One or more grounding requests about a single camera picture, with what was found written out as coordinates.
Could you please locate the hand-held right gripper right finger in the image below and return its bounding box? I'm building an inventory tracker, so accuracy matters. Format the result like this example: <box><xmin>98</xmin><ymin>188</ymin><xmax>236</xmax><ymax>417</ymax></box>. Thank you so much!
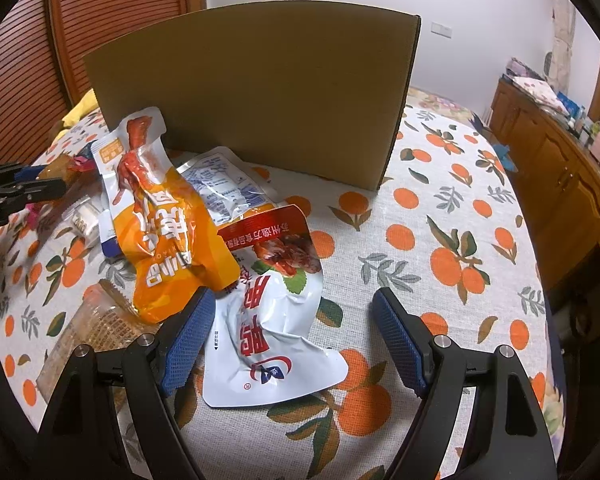
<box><xmin>371</xmin><ymin>287</ymin><xmax>563</xmax><ymax>480</ymax></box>

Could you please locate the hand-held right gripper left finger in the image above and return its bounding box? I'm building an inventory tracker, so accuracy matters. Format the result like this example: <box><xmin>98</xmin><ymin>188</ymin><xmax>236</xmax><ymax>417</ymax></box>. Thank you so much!
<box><xmin>32</xmin><ymin>287</ymin><xmax>217</xmax><ymax>480</ymax></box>

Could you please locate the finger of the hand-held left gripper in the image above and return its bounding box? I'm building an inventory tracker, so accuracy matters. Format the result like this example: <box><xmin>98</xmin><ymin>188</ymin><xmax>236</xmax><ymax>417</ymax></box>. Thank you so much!
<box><xmin>0</xmin><ymin>178</ymin><xmax>69</xmax><ymax>232</ymax></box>
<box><xmin>0</xmin><ymin>161</ymin><xmax>46</xmax><ymax>184</ymax></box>

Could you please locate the white and red snack packet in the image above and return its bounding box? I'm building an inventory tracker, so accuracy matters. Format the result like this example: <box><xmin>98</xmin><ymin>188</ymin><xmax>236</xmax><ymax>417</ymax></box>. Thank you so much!
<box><xmin>202</xmin><ymin>205</ymin><xmax>350</xmax><ymax>407</ymax></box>

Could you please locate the silver packet with blue edge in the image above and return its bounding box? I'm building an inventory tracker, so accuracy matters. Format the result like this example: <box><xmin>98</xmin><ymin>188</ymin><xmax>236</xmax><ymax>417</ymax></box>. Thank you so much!
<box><xmin>99</xmin><ymin>205</ymin><xmax>131</xmax><ymax>259</ymax></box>

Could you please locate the orange snack packet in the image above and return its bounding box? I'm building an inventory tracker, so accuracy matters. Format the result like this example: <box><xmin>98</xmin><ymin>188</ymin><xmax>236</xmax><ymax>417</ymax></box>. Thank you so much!
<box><xmin>91</xmin><ymin>106</ymin><xmax>238</xmax><ymax>324</ymax></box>

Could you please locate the silver packet with orange edge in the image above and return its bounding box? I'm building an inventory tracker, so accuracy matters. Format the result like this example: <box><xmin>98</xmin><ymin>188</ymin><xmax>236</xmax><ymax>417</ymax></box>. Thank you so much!
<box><xmin>175</xmin><ymin>146</ymin><xmax>291</xmax><ymax>228</ymax></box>

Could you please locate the large cardboard box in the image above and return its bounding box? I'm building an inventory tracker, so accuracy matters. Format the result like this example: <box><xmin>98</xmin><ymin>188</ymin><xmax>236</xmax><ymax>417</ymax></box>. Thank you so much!
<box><xmin>82</xmin><ymin>2</ymin><xmax>422</xmax><ymax>192</ymax></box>

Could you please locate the small round biscuit pack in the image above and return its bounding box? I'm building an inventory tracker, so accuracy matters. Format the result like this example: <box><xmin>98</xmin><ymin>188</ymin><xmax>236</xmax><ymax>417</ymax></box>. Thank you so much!
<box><xmin>62</xmin><ymin>197</ymin><xmax>101</xmax><ymax>237</ymax></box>

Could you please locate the yellow cloth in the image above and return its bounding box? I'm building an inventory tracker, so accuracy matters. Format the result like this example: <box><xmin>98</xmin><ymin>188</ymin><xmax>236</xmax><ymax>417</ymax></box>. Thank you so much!
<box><xmin>62</xmin><ymin>89</ymin><xmax>101</xmax><ymax>128</ymax></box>

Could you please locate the clear cracker packet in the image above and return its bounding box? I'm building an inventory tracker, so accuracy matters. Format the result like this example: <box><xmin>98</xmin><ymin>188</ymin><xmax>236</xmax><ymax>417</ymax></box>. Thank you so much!
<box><xmin>35</xmin><ymin>280</ymin><xmax>161</xmax><ymax>403</ymax></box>

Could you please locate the orange fruit print tablecloth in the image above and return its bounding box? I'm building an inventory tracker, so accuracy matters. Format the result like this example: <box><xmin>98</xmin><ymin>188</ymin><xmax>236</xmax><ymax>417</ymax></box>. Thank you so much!
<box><xmin>0</xmin><ymin>87</ymin><xmax>561</xmax><ymax>480</ymax></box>

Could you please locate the wooden slatted door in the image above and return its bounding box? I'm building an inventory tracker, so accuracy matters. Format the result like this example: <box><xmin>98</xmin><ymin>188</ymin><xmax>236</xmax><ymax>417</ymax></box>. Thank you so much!
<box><xmin>0</xmin><ymin>0</ymin><xmax>206</xmax><ymax>166</ymax></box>

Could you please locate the small blue toy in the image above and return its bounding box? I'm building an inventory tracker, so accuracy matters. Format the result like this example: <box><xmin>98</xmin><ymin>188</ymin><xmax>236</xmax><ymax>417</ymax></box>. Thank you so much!
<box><xmin>495</xmin><ymin>144</ymin><xmax>517</xmax><ymax>171</ymax></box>

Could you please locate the wooden desk with clutter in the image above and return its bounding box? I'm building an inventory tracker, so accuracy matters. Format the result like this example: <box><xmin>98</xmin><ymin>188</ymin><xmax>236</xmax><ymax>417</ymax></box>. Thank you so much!
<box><xmin>487</xmin><ymin>77</ymin><xmax>600</xmax><ymax>291</ymax></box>

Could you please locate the floral cloth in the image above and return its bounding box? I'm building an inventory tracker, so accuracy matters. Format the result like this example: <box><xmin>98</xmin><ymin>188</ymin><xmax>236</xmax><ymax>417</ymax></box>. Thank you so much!
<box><xmin>505</xmin><ymin>57</ymin><xmax>571</xmax><ymax>113</ymax></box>

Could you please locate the blue box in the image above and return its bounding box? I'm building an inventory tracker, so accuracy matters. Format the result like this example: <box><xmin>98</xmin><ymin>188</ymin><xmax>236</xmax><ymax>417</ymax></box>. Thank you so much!
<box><xmin>557</xmin><ymin>91</ymin><xmax>581</xmax><ymax>116</ymax></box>

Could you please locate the beige patterned curtain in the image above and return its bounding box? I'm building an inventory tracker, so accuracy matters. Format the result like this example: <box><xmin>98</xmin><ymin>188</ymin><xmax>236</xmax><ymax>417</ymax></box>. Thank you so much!
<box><xmin>542</xmin><ymin>0</ymin><xmax>577</xmax><ymax>86</ymax></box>

